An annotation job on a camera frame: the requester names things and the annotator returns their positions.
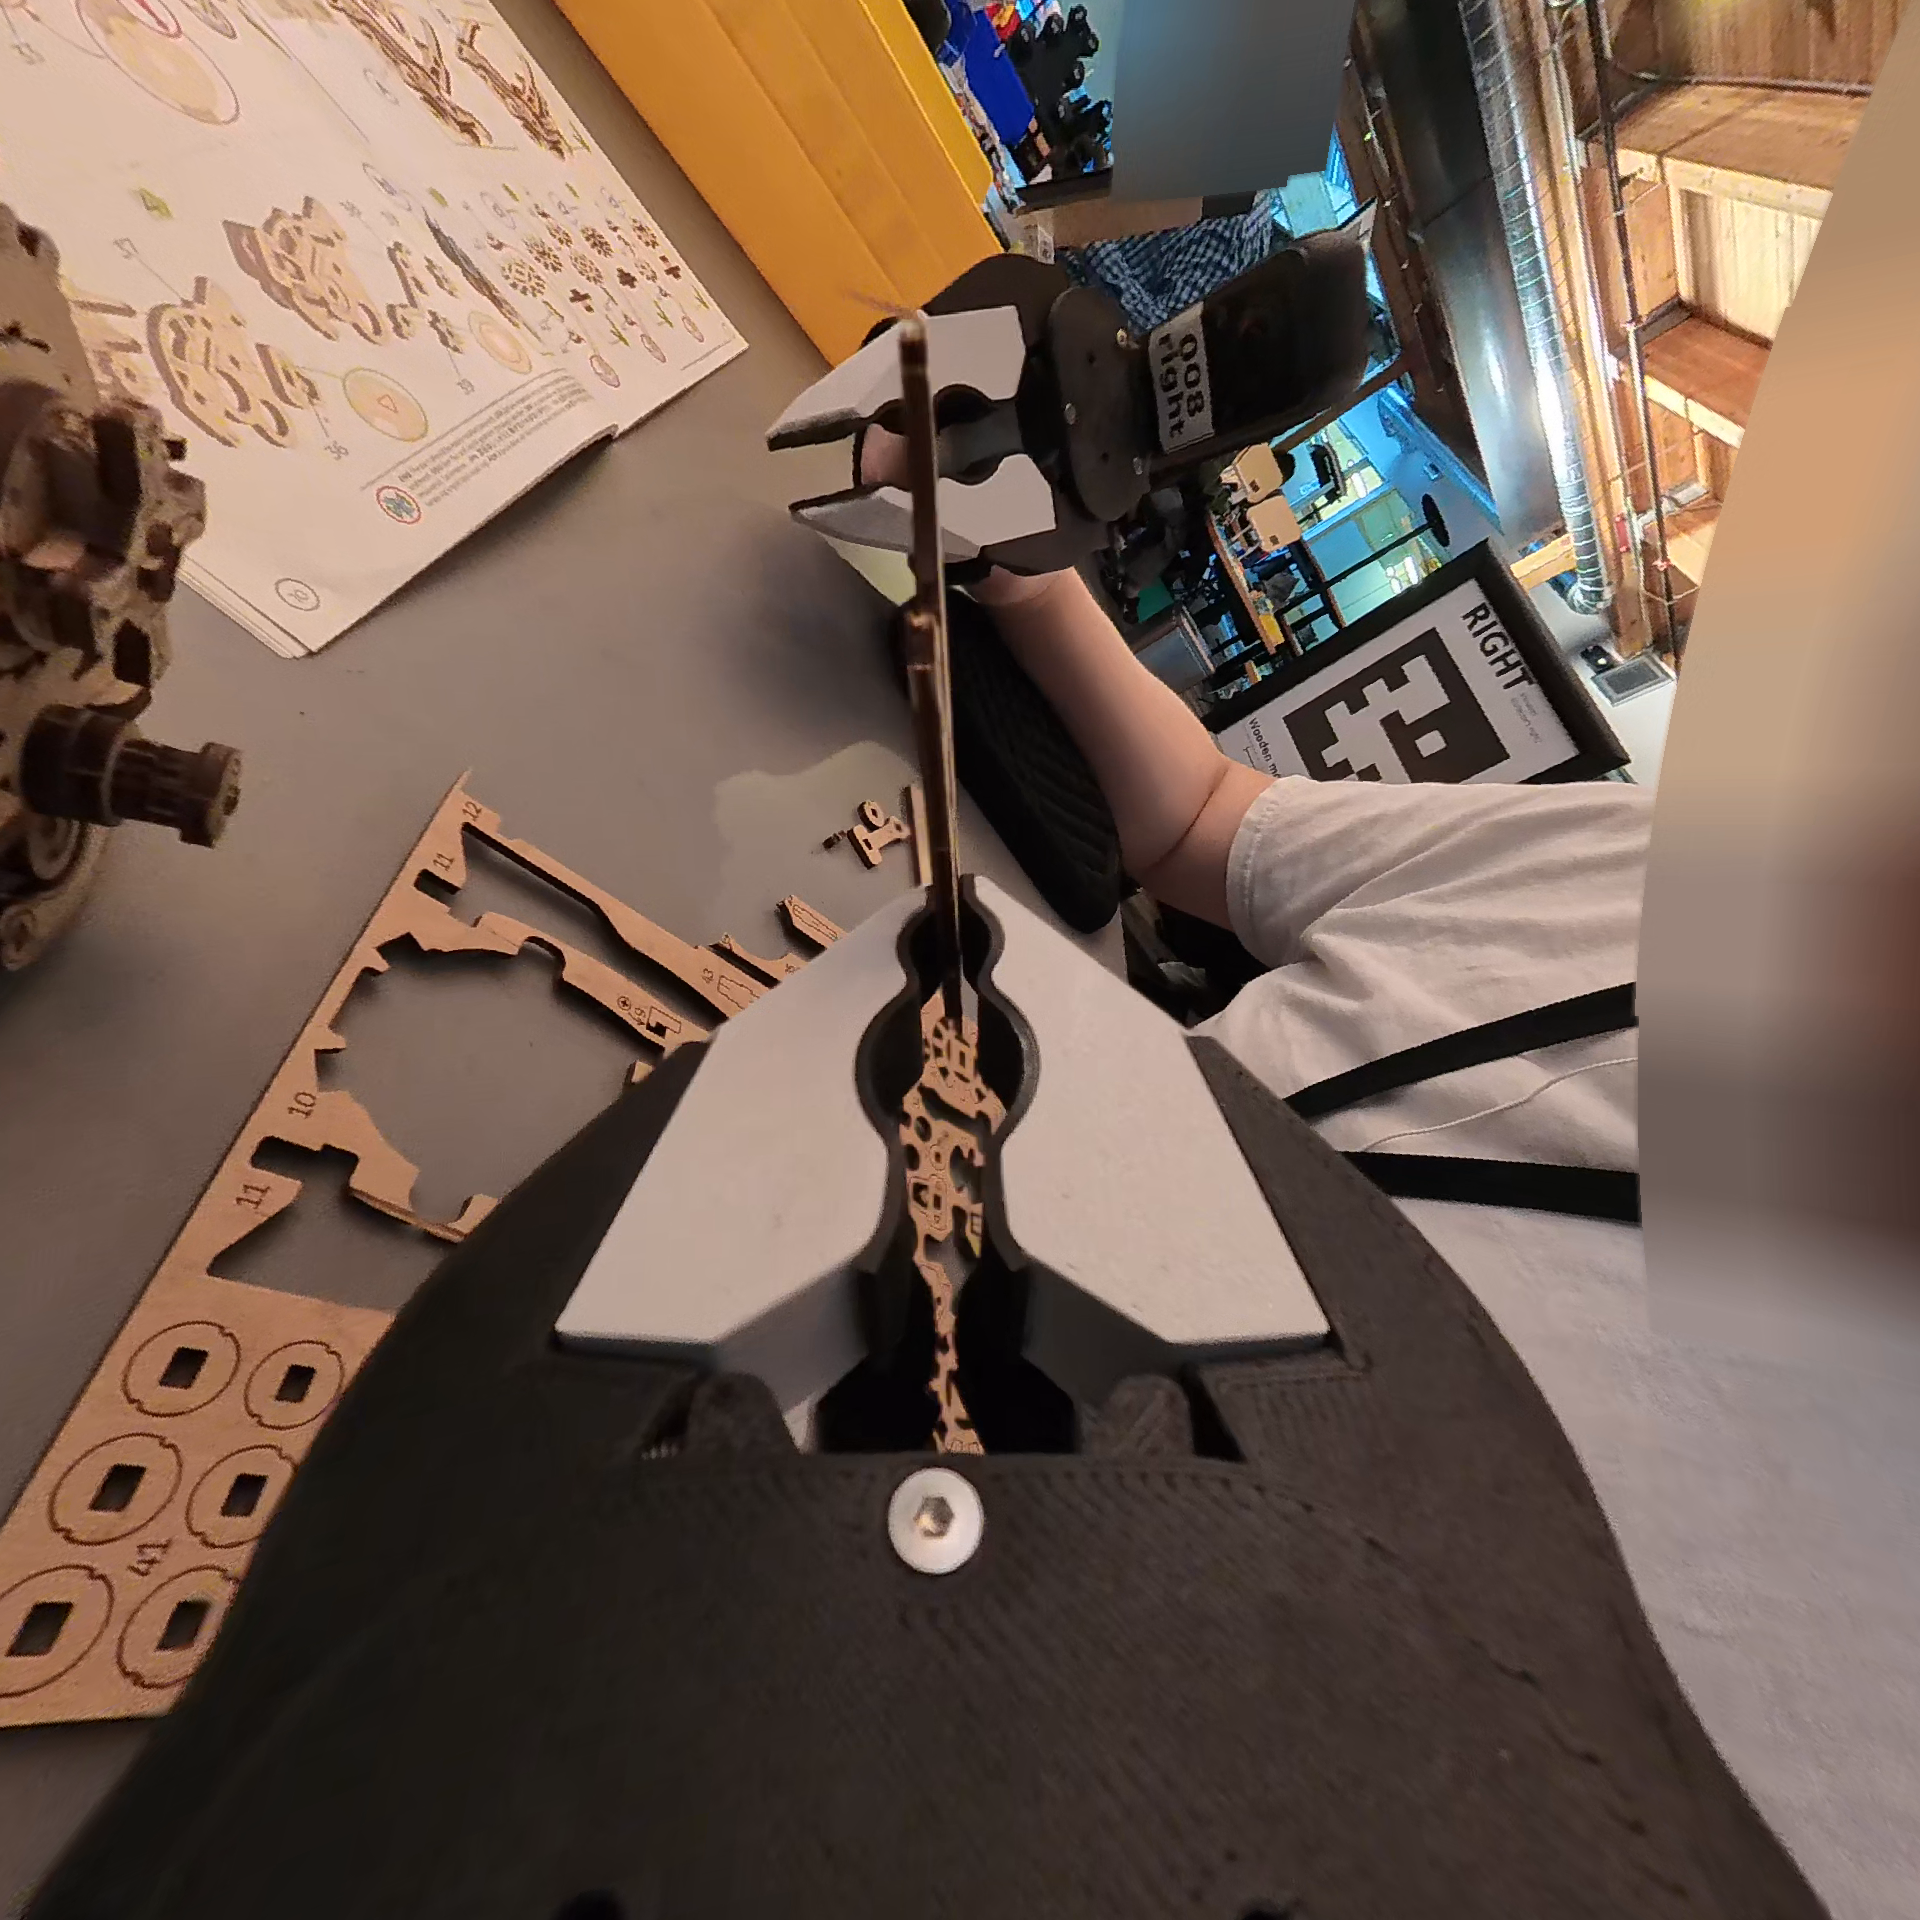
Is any yellow plastic bin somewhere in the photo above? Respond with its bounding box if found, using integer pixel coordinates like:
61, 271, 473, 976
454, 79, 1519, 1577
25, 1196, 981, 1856
551, 0, 1010, 365

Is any black white marker sign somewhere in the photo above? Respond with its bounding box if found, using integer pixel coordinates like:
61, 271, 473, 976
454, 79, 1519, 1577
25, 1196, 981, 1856
1204, 538, 1634, 788

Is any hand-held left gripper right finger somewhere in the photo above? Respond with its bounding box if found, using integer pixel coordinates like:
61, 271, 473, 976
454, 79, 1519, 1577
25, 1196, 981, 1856
964, 872, 1336, 1449

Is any person's white shirt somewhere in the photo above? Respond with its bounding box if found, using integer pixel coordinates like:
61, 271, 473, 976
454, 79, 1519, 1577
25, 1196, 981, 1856
1124, 777, 1920, 1920

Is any wooden parts sheet with rings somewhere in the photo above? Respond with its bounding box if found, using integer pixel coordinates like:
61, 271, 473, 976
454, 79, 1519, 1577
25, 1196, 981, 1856
0, 773, 781, 1730

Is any wooden storage rack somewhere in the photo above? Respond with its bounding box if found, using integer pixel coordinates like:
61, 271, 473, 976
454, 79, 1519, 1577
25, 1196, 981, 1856
1574, 0, 1877, 662

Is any thin wooden parts sheet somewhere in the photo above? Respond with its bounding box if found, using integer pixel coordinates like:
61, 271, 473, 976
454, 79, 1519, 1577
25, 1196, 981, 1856
895, 305, 993, 1461

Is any dark wooden mechanical model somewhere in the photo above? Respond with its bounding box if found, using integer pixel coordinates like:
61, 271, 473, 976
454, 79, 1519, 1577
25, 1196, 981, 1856
0, 210, 244, 973

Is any person's right forearm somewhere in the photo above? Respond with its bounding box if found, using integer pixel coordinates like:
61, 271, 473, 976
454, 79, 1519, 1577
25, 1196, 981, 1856
960, 557, 1280, 938

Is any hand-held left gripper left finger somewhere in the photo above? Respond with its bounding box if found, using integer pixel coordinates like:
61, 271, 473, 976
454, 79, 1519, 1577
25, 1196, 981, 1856
556, 885, 952, 1449

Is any printed instruction booklet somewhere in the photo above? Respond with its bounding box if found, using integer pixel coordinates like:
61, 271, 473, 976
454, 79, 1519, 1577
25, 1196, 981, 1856
0, 0, 749, 657

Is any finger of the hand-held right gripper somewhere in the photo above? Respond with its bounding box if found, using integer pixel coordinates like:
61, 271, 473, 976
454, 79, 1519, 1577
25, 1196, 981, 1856
765, 303, 1039, 454
783, 448, 1077, 575

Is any silver ventilation duct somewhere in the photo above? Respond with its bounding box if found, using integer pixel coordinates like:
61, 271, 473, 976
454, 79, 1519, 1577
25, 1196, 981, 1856
1463, 0, 1622, 601

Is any black shoulder strap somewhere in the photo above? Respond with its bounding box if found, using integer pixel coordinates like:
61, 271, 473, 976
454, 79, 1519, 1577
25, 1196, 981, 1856
1350, 1151, 1644, 1230
1282, 982, 1644, 1124

